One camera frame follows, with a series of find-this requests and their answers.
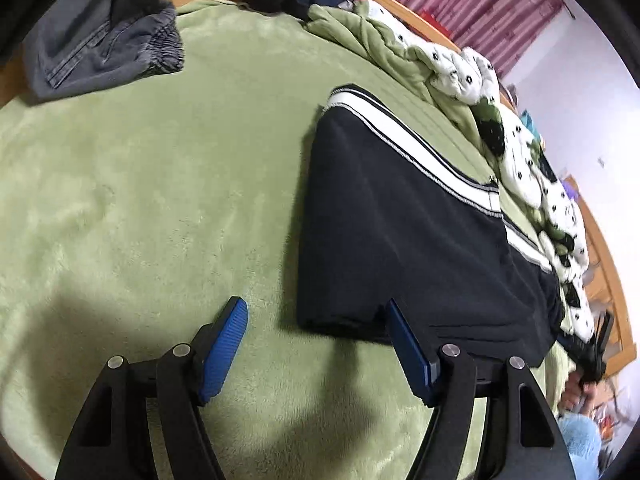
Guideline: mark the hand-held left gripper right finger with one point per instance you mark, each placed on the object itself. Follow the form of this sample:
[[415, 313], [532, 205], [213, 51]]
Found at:
[[410, 355]]

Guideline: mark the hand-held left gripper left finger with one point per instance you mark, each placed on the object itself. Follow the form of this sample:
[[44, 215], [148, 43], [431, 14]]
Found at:
[[225, 350]]

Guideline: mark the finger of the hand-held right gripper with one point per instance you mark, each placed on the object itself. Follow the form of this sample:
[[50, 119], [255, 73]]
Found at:
[[605, 332]]

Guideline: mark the black pants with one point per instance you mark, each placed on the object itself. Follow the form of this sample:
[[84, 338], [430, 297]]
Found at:
[[400, 240]]

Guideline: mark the person's right hand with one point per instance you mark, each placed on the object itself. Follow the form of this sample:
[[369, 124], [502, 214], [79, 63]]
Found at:
[[575, 397]]

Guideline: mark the person's light blue fleece clothing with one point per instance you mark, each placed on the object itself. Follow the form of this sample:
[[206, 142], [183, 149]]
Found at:
[[580, 445]]

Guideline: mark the purple fluffy cushion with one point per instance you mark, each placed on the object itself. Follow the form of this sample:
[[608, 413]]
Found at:
[[570, 189]]

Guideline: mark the green fleece bed sheet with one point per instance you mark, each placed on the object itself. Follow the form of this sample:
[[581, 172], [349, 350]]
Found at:
[[150, 185]]

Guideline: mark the white floral quilt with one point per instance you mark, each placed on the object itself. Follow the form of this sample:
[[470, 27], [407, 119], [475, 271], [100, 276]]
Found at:
[[520, 150]]

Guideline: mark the teal patterned cushion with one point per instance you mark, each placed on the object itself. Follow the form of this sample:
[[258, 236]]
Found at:
[[531, 126]]

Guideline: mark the folded green blanket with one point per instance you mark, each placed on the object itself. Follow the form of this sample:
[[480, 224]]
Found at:
[[370, 35]]

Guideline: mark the grey jeans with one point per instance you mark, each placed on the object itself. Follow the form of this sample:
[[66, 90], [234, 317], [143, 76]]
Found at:
[[100, 45]]

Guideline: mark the red patterned curtain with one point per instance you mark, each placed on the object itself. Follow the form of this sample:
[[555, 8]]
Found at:
[[490, 5]]

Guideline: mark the wooden bed frame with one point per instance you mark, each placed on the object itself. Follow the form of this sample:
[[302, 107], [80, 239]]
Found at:
[[607, 270]]

